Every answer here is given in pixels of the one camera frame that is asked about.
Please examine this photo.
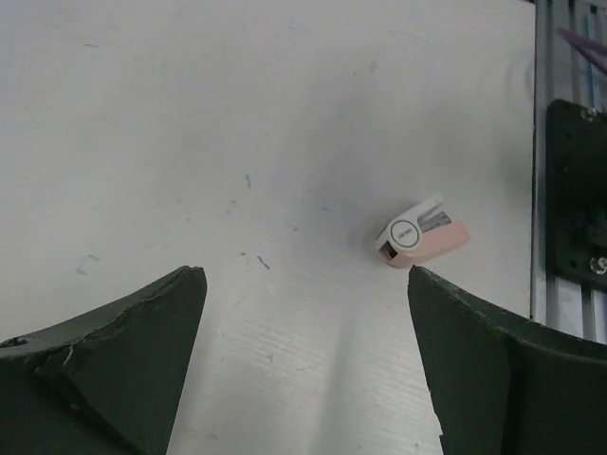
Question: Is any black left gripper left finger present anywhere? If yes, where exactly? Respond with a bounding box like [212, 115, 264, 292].
[1, 266, 207, 454]

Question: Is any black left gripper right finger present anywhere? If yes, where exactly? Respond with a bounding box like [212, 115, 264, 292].
[408, 266, 606, 454]

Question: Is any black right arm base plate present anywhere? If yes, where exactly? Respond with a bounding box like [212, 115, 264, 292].
[545, 100, 606, 292]

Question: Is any aluminium mounting rail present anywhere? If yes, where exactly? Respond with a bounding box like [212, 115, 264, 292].
[530, 1, 606, 343]

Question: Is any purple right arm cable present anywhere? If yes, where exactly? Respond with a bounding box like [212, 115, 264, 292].
[557, 27, 607, 77]

